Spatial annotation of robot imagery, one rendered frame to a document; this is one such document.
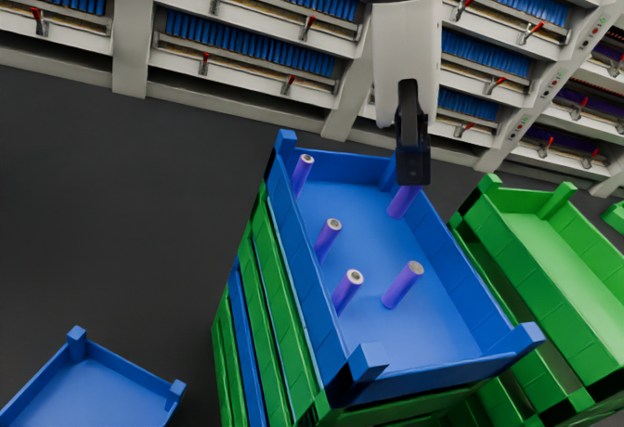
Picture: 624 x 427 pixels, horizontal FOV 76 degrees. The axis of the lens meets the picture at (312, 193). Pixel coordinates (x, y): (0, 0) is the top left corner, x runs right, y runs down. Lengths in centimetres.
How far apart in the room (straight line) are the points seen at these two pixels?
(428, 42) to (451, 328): 32
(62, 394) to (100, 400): 6
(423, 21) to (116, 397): 70
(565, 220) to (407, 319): 42
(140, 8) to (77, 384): 93
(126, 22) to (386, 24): 106
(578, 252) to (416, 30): 57
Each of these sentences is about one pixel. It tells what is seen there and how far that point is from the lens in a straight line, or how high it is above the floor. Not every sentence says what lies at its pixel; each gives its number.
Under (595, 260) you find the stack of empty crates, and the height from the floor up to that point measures 42.
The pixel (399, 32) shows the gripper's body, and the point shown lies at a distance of 31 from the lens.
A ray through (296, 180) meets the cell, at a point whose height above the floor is 44.
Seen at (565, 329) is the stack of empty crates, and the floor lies 43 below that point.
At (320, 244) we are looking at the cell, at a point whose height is 44.
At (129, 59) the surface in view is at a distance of 136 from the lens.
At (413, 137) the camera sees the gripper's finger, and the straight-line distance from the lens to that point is 33.
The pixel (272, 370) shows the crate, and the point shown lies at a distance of 51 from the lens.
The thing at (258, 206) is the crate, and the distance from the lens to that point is 56.
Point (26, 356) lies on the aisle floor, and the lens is 84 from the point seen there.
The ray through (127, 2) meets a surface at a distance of 129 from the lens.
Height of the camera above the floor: 74
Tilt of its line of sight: 38 degrees down
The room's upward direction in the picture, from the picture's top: 25 degrees clockwise
